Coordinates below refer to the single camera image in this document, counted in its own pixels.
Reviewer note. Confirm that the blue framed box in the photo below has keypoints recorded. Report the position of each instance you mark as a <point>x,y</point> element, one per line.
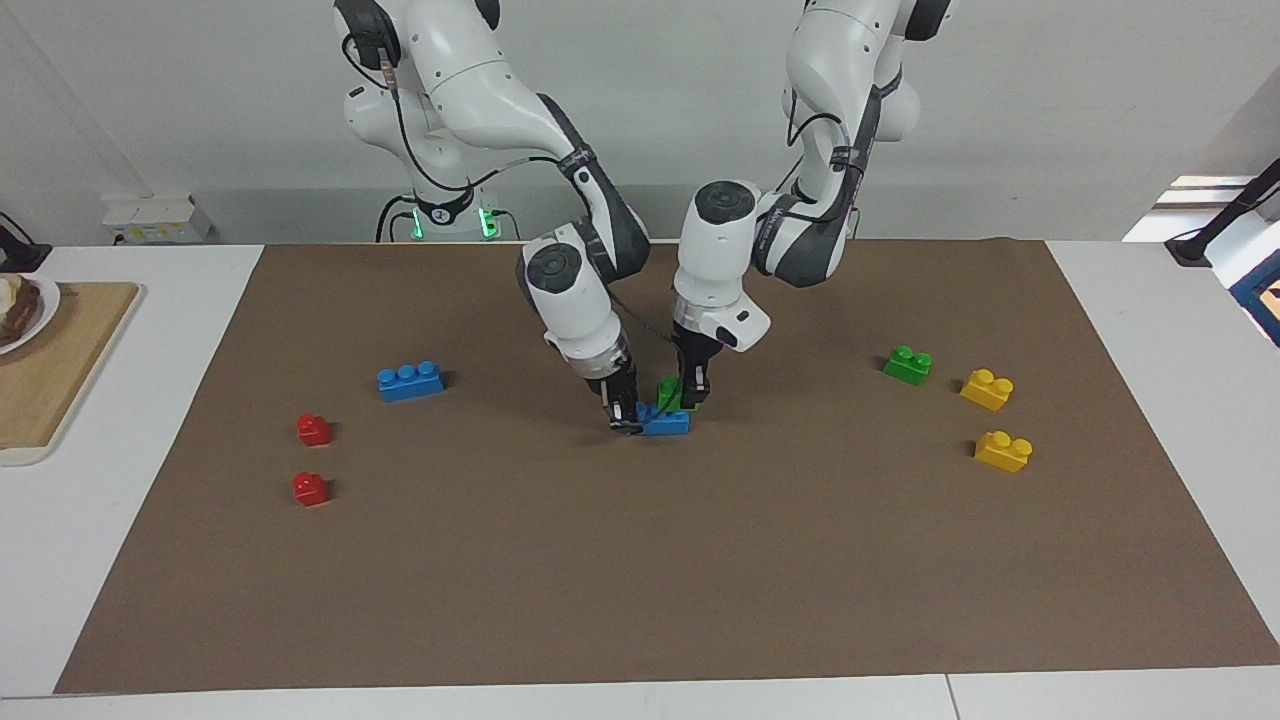
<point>1245,290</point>

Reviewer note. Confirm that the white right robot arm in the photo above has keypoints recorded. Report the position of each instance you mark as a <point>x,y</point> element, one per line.
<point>470,80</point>

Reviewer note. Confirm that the red one-stud toy brick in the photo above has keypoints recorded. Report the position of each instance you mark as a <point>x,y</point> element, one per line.
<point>314,432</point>
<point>310,490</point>

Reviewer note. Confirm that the black camera stand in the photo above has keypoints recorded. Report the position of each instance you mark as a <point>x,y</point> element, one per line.
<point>1190,250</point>

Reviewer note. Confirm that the white power strip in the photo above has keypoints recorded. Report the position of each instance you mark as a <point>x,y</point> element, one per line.
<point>150,222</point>

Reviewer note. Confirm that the brown table mat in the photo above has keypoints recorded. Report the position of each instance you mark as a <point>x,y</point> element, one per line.
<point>640,560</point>

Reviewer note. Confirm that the yellow two-stud toy brick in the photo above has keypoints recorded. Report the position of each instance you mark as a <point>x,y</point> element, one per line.
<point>1002,453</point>
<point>985,392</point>

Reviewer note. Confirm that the blue three-stud toy brick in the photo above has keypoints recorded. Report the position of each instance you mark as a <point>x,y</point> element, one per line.
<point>410,385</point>
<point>668,425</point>

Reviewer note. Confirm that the wooden cutting board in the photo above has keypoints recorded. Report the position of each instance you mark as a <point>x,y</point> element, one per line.
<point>60,380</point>

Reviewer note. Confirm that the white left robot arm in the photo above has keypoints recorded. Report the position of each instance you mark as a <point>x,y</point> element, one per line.
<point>830,50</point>

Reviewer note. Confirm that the white plate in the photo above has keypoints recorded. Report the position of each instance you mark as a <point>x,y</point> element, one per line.
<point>48,305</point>

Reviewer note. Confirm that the green two-stud toy brick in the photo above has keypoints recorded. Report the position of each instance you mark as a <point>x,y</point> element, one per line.
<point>906,368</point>
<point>666,395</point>

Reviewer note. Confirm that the brown food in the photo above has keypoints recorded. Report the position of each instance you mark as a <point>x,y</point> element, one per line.
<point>18,312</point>

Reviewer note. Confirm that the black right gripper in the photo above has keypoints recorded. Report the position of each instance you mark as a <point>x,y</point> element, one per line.
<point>612,385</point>

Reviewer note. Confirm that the small black stand base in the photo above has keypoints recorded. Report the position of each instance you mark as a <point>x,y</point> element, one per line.
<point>25,258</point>

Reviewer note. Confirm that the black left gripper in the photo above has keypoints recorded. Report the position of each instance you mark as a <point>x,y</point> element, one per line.
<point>695,355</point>

